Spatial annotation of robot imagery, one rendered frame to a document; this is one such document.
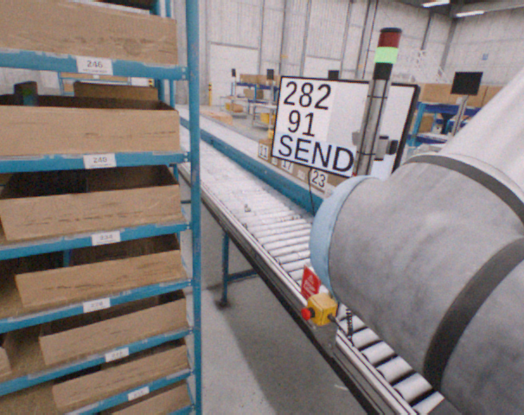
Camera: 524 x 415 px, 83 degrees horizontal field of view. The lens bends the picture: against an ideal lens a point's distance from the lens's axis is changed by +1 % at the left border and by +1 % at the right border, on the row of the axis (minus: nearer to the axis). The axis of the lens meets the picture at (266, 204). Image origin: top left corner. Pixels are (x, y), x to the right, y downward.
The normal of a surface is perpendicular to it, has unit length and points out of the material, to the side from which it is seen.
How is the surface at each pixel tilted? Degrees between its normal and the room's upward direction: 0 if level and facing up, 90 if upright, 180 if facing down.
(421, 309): 74
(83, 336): 90
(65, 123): 91
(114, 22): 90
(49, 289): 91
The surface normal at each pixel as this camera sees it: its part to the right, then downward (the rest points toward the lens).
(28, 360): 0.07, -0.92
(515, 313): -0.59, -0.51
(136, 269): 0.42, 0.39
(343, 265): -0.86, 0.07
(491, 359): -0.81, -0.13
